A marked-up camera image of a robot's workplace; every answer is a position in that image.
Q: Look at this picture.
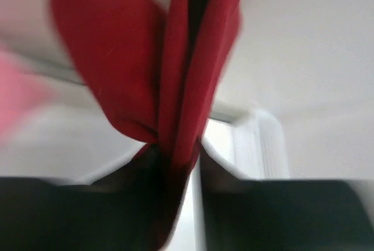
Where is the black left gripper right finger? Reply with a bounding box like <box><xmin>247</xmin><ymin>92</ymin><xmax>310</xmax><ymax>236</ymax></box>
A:
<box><xmin>200</xmin><ymin>149</ymin><xmax>373</xmax><ymax>250</ymax></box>

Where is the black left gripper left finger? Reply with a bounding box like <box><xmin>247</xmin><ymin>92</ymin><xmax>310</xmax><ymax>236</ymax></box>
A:
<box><xmin>1</xmin><ymin>145</ymin><xmax>173</xmax><ymax>250</ymax></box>

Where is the light pink t shirt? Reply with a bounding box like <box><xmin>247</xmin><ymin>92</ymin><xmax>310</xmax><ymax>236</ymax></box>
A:
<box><xmin>1</xmin><ymin>47</ymin><xmax>54</xmax><ymax>139</ymax></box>

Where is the dark red t shirt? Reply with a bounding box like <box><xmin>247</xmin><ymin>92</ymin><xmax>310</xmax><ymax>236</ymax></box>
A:
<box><xmin>50</xmin><ymin>0</ymin><xmax>248</xmax><ymax>250</ymax></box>

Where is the white plastic basket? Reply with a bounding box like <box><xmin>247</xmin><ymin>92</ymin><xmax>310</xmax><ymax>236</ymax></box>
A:
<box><xmin>203</xmin><ymin>108</ymin><xmax>290</xmax><ymax>180</ymax></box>

